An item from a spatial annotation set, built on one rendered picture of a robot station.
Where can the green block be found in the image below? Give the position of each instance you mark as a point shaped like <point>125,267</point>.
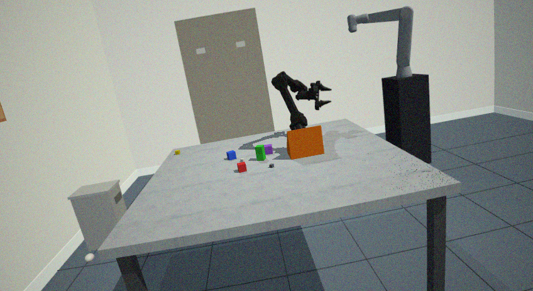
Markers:
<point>259,149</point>
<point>260,157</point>

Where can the red block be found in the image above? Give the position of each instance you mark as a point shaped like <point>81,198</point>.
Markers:
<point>241,167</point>

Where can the blue block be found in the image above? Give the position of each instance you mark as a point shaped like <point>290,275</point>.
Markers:
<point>231,155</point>

